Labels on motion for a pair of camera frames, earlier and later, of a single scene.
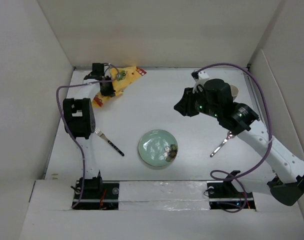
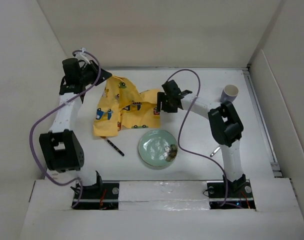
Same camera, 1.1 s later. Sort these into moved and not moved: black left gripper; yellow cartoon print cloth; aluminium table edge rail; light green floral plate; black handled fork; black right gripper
Moved: yellow cartoon print cloth; black right gripper; black left gripper
Not moved: black handled fork; aluminium table edge rail; light green floral plate
